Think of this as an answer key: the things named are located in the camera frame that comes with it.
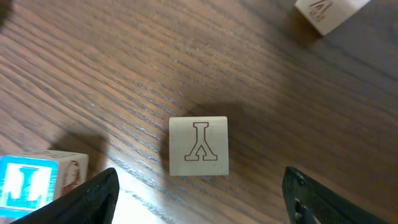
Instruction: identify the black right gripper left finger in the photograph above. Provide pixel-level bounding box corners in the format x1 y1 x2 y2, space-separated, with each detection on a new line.
12 168 119 224

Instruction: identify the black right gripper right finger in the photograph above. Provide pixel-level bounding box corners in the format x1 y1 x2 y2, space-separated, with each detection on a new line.
282 166 385 224

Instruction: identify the wooden block blue top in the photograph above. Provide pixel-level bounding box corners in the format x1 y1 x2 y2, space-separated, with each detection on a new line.
1 151 89 219

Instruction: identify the wooden block letter A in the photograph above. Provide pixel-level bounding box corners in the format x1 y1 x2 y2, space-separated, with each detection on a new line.
169 116 229 176

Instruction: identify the wooden block letter G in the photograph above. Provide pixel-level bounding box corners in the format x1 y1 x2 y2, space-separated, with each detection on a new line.
294 0 370 35

